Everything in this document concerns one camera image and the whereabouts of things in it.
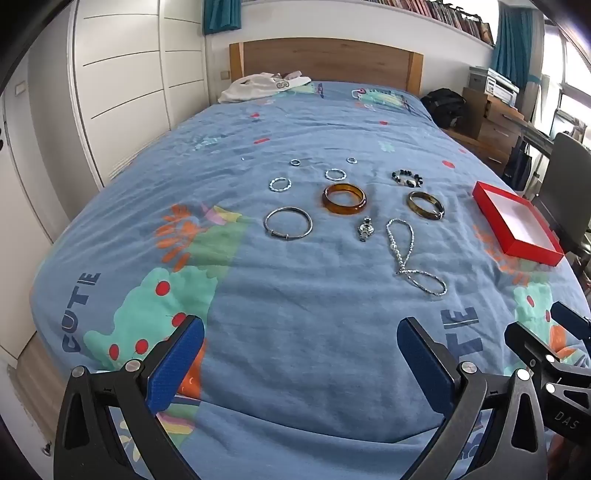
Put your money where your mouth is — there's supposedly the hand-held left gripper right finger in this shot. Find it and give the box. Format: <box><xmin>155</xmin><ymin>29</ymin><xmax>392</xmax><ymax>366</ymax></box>
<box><xmin>397</xmin><ymin>316</ymin><xmax>552</xmax><ymax>480</ymax></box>

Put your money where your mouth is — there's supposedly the row of books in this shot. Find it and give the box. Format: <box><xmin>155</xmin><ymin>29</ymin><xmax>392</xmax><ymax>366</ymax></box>
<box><xmin>365</xmin><ymin>0</ymin><xmax>497</xmax><ymax>46</ymax></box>

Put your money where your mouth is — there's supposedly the dark desk chair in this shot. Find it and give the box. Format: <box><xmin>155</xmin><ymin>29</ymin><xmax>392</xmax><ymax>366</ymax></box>
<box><xmin>531</xmin><ymin>132</ymin><xmax>591</xmax><ymax>259</ymax></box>

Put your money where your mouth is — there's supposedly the red jewelry box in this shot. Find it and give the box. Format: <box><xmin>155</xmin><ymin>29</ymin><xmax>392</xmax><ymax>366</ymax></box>
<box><xmin>472</xmin><ymin>181</ymin><xmax>566</xmax><ymax>267</ymax></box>

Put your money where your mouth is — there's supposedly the amber bangle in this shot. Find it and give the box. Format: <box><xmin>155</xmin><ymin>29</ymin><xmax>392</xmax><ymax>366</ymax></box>
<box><xmin>322</xmin><ymin>183</ymin><xmax>368</xmax><ymax>216</ymax></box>

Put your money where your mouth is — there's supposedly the plain silver bangle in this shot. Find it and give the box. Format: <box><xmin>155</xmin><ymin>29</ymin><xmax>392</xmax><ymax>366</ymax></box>
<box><xmin>264</xmin><ymin>207</ymin><xmax>313</xmax><ymax>240</ymax></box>

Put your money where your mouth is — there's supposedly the white garment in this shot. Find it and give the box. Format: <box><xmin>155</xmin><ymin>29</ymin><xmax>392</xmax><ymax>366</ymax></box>
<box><xmin>218</xmin><ymin>71</ymin><xmax>312</xmax><ymax>104</ymax></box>

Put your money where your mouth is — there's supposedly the black hanging bag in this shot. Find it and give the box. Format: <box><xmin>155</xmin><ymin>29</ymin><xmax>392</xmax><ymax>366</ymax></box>
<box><xmin>503</xmin><ymin>138</ymin><xmax>534</xmax><ymax>192</ymax></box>

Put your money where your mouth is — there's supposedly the teal curtain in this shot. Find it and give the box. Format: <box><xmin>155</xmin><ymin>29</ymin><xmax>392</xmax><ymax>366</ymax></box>
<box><xmin>490</xmin><ymin>4</ymin><xmax>535</xmax><ymax>88</ymax></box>
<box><xmin>203</xmin><ymin>0</ymin><xmax>242</xmax><ymax>35</ymax></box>

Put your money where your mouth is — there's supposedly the dark beaded bracelet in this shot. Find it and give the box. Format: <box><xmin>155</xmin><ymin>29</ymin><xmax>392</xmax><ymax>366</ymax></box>
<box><xmin>392</xmin><ymin>169</ymin><xmax>424</xmax><ymax>188</ymax></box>

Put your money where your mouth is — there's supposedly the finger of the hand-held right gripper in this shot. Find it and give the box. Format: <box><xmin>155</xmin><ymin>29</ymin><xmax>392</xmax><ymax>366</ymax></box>
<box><xmin>505</xmin><ymin>322</ymin><xmax>560</xmax><ymax>370</ymax></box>
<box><xmin>551</xmin><ymin>301</ymin><xmax>591</xmax><ymax>344</ymax></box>

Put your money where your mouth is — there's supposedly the white printer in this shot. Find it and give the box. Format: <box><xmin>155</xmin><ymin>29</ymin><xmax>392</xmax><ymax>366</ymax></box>
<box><xmin>468</xmin><ymin>66</ymin><xmax>520</xmax><ymax>109</ymax></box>

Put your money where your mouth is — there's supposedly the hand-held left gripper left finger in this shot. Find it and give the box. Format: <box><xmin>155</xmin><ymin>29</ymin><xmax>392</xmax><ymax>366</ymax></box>
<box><xmin>54</xmin><ymin>315</ymin><xmax>206</xmax><ymax>480</ymax></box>

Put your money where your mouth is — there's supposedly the blue printed blanket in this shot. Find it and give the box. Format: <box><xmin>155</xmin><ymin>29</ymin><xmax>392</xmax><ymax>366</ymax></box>
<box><xmin>32</xmin><ymin>80</ymin><xmax>591</xmax><ymax>480</ymax></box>

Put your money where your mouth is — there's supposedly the wooden headboard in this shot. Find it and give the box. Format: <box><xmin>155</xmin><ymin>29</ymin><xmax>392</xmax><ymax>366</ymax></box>
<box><xmin>229</xmin><ymin>38</ymin><xmax>424</xmax><ymax>97</ymax></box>

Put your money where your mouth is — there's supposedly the window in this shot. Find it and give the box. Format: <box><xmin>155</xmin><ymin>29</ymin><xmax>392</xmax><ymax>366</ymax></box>
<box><xmin>538</xmin><ymin>14</ymin><xmax>591</xmax><ymax>139</ymax></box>

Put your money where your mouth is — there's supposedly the white wardrobe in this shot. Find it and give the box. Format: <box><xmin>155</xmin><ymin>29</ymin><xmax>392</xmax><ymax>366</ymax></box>
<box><xmin>0</xmin><ymin>0</ymin><xmax>211</xmax><ymax>361</ymax></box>

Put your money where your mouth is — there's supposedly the brown tortoiseshell bangle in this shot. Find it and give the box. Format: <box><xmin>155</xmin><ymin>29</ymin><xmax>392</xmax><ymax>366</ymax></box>
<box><xmin>407</xmin><ymin>191</ymin><xmax>446</xmax><ymax>220</ymax></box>

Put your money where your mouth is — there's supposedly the black backpack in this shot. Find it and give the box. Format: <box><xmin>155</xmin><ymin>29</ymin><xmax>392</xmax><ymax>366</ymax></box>
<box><xmin>420</xmin><ymin>89</ymin><xmax>467</xmax><ymax>130</ymax></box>

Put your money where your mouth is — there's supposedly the wooden drawer cabinet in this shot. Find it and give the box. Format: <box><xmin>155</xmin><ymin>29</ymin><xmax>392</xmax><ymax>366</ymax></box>
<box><xmin>445</xmin><ymin>88</ymin><xmax>527</xmax><ymax>176</ymax></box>

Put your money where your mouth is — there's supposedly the silver pearl chain necklace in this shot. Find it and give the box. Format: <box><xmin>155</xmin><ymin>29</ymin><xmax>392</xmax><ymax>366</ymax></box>
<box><xmin>385</xmin><ymin>218</ymin><xmax>448</xmax><ymax>297</ymax></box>

